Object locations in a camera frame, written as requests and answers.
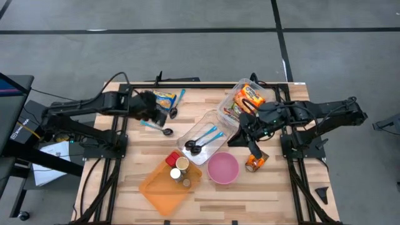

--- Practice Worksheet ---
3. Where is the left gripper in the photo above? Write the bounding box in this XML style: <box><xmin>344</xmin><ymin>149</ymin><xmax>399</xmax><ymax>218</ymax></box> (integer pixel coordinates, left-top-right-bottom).
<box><xmin>129</xmin><ymin>91</ymin><xmax>168</xmax><ymax>126</ymax></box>

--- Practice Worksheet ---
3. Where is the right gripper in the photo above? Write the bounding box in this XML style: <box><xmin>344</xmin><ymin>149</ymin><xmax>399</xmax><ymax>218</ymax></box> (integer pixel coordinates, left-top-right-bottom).
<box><xmin>227</xmin><ymin>111</ymin><xmax>278</xmax><ymax>160</ymax></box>

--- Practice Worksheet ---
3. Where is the black spoon with blue handle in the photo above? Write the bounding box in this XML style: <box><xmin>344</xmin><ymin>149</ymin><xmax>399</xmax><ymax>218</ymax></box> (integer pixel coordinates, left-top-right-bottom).
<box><xmin>191</xmin><ymin>131</ymin><xmax>225</xmax><ymax>156</ymax></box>
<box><xmin>184</xmin><ymin>125</ymin><xmax>219</xmax><ymax>151</ymax></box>
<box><xmin>169</xmin><ymin>88</ymin><xmax>187</xmax><ymax>120</ymax></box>
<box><xmin>139</xmin><ymin>121</ymin><xmax>174</xmax><ymax>136</ymax></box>

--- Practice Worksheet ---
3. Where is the blue ramen noodle packet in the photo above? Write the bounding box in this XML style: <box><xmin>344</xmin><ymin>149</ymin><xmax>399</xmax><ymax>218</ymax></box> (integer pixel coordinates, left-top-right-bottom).
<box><xmin>152</xmin><ymin>89</ymin><xmax>178</xmax><ymax>111</ymax></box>

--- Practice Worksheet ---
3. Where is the small orange snack packet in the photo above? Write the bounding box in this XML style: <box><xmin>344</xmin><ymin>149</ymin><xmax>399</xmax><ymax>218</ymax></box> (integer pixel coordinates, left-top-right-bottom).
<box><xmin>244</xmin><ymin>151</ymin><xmax>270</xmax><ymax>173</ymax></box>

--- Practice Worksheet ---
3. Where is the dark red ramen noodle packet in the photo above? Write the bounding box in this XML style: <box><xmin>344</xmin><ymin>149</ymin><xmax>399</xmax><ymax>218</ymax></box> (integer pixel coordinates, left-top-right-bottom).
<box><xmin>223</xmin><ymin>101</ymin><xmax>248</xmax><ymax>121</ymax></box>

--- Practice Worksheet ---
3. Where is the red-lid spice jar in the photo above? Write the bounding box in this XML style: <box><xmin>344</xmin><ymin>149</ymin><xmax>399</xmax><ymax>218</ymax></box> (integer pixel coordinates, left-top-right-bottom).
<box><xmin>164</xmin><ymin>151</ymin><xmax>181</xmax><ymax>168</ymax></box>

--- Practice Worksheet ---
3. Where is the yellow orange ramen noodle packet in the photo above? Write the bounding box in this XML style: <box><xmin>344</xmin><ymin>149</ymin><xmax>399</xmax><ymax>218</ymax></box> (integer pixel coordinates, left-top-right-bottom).
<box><xmin>233</xmin><ymin>83</ymin><xmax>266</xmax><ymax>109</ymax></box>

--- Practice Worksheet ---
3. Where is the clear rectangular plastic container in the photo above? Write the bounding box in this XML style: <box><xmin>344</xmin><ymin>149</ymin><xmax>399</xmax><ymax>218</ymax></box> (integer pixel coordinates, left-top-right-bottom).
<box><xmin>177</xmin><ymin>111</ymin><xmax>234</xmax><ymax>167</ymax></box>
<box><xmin>217</xmin><ymin>77</ymin><xmax>276</xmax><ymax>128</ymax></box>

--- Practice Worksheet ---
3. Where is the pink bowl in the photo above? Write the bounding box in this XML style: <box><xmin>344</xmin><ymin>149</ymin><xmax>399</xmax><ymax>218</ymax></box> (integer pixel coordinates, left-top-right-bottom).
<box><xmin>206</xmin><ymin>151</ymin><xmax>241</xmax><ymax>185</ymax></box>

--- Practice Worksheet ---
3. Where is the orange plastic tray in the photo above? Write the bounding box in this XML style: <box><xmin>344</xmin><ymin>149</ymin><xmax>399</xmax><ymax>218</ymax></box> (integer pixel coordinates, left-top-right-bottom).
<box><xmin>138</xmin><ymin>149</ymin><xmax>203</xmax><ymax>218</ymax></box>

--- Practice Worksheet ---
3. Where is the black stand base beam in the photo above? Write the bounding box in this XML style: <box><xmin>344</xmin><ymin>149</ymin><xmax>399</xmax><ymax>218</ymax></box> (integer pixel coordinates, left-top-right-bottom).
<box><xmin>0</xmin><ymin>146</ymin><xmax>84</xmax><ymax>178</ymax></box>

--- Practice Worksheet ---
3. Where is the white paper sheet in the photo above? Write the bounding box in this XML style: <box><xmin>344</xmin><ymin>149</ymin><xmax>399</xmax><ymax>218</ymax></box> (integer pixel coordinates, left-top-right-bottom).
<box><xmin>32</xmin><ymin>140</ymin><xmax>72</xmax><ymax>188</ymax></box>

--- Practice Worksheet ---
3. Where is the black box with white logo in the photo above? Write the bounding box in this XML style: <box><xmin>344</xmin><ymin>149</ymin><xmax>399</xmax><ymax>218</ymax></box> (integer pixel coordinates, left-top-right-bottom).
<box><xmin>9</xmin><ymin>99</ymin><xmax>66</xmax><ymax>146</ymax></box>

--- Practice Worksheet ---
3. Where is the black floor stand foot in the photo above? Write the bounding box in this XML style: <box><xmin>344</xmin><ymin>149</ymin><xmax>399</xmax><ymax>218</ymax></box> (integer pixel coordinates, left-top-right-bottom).
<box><xmin>372</xmin><ymin>112</ymin><xmax>400</xmax><ymax>132</ymax></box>

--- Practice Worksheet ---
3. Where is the black monitor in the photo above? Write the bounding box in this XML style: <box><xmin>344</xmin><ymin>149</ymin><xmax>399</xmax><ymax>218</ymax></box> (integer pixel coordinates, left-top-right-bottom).
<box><xmin>0</xmin><ymin>72</ymin><xmax>34</xmax><ymax>157</ymax></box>

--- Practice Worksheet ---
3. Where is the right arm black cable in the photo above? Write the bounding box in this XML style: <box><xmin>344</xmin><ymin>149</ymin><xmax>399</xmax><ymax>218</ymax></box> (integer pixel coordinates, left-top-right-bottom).
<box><xmin>240</xmin><ymin>98</ymin><xmax>319</xmax><ymax>126</ymax></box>

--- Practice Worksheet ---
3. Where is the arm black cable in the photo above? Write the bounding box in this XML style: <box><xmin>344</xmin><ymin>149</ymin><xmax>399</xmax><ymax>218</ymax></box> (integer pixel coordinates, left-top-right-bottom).
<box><xmin>240</xmin><ymin>98</ymin><xmax>319</xmax><ymax>126</ymax></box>
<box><xmin>82</xmin><ymin>71</ymin><xmax>131</xmax><ymax>107</ymax></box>

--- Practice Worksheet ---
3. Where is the black bracket behind table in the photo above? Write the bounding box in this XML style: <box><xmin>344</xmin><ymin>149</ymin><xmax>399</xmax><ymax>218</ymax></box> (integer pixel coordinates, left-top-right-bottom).
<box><xmin>155</xmin><ymin>70</ymin><xmax>201</xmax><ymax>84</ymax></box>

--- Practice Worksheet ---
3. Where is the black aluminium rig frame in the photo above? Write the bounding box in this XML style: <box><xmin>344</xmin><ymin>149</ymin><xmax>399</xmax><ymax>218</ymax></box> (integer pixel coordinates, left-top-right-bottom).
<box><xmin>70</xmin><ymin>81</ymin><xmax>343</xmax><ymax>225</ymax></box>

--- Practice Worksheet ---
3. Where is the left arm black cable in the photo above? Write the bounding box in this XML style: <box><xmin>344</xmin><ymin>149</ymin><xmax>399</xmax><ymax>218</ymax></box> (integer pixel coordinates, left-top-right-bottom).
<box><xmin>82</xmin><ymin>71</ymin><xmax>131</xmax><ymax>107</ymax></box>

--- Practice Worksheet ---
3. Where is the thin black table cable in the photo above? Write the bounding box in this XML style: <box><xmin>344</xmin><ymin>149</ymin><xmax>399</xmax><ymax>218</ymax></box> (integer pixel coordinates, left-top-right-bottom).
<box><xmin>249</xmin><ymin>72</ymin><xmax>282</xmax><ymax>94</ymax></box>

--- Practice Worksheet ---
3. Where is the black triangular bracket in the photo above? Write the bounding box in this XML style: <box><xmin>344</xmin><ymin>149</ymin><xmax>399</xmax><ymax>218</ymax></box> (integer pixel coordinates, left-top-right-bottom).
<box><xmin>314</xmin><ymin>186</ymin><xmax>330</xmax><ymax>206</ymax></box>

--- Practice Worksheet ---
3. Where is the thin black floor cable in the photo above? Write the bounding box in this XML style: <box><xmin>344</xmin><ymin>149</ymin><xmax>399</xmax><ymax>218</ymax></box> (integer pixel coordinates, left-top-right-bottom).
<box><xmin>31</xmin><ymin>88</ymin><xmax>79</xmax><ymax>104</ymax></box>

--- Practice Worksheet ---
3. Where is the thick black cable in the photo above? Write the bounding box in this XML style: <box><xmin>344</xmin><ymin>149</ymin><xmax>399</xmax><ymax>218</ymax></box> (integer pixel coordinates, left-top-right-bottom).
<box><xmin>79</xmin><ymin>157</ymin><xmax>103</xmax><ymax>219</ymax></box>

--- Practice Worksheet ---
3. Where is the yellow cable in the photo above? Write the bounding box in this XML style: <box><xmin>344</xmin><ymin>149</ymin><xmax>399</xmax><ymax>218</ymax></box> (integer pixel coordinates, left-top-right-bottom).
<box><xmin>17</xmin><ymin>121</ymin><xmax>41</xmax><ymax>140</ymax></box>

